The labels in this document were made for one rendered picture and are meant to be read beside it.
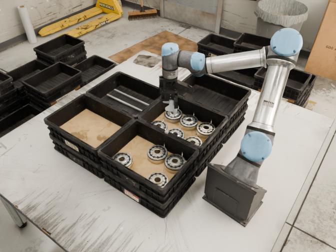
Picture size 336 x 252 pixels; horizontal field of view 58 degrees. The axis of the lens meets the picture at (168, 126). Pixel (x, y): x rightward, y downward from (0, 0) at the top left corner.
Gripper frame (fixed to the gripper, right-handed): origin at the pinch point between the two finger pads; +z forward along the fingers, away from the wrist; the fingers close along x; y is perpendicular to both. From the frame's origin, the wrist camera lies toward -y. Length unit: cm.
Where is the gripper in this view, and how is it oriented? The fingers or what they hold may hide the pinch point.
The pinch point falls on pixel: (174, 110)
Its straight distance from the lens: 156.9
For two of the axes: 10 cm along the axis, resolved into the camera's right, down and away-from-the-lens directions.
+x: 1.8, 6.1, -7.7
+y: -9.8, 1.2, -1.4
